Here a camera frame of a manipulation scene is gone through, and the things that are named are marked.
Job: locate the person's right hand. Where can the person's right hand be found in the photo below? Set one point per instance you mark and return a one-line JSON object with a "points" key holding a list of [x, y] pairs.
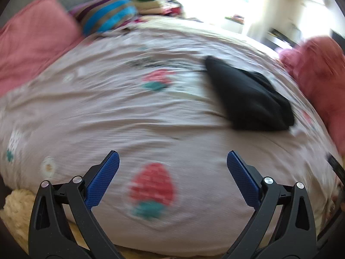
{"points": [[337, 201]]}

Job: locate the pink quilted pillow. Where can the pink quilted pillow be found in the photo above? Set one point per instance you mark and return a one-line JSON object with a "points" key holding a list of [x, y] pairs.
{"points": [[32, 45]]}

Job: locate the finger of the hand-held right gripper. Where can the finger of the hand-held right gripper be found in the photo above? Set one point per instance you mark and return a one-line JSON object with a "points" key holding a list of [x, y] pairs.
{"points": [[336, 166]]}

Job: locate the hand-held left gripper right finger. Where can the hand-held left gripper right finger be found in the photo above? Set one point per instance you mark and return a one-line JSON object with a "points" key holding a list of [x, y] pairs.
{"points": [[242, 179]]}

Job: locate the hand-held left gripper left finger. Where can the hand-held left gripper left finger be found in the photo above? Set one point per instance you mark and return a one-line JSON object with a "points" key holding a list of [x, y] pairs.
{"points": [[103, 179]]}

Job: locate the black sweater with orange cuffs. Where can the black sweater with orange cuffs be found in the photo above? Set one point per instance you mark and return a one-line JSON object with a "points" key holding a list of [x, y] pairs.
{"points": [[242, 99]]}

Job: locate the cream fluffy blanket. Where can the cream fluffy blanket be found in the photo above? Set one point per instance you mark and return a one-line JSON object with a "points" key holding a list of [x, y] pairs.
{"points": [[16, 207]]}

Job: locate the striped pillow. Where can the striped pillow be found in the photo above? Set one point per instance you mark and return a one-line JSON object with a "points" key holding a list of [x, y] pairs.
{"points": [[107, 16]]}

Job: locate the printed pink bed sheet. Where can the printed pink bed sheet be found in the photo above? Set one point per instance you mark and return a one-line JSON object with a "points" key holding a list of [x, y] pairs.
{"points": [[134, 108]]}

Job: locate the white desk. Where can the white desk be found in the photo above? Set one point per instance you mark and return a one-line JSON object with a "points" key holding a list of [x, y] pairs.
{"points": [[280, 36]]}

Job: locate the stack of folded clothes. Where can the stack of folded clothes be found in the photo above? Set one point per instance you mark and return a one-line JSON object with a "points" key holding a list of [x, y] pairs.
{"points": [[153, 4]]}

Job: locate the pink crumpled blanket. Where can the pink crumpled blanket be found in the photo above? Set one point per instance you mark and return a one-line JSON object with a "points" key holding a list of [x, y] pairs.
{"points": [[323, 72]]}

